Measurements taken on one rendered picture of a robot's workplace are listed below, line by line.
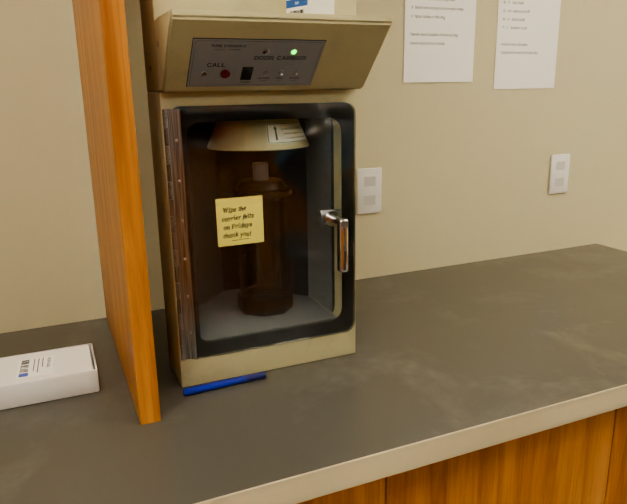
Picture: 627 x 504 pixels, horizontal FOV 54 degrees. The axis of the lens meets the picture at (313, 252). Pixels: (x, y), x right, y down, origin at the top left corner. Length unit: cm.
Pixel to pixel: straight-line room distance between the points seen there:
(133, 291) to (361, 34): 49
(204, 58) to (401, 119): 81
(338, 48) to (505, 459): 68
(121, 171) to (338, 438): 47
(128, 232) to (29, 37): 60
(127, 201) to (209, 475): 37
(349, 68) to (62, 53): 62
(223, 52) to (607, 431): 88
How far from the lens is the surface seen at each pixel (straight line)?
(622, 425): 123
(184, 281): 98
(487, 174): 178
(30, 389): 107
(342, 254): 100
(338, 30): 92
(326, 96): 102
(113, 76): 85
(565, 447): 114
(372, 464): 87
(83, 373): 107
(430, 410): 97
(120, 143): 85
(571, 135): 197
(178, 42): 86
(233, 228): 98
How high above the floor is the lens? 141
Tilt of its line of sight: 15 degrees down
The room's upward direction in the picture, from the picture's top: 1 degrees counter-clockwise
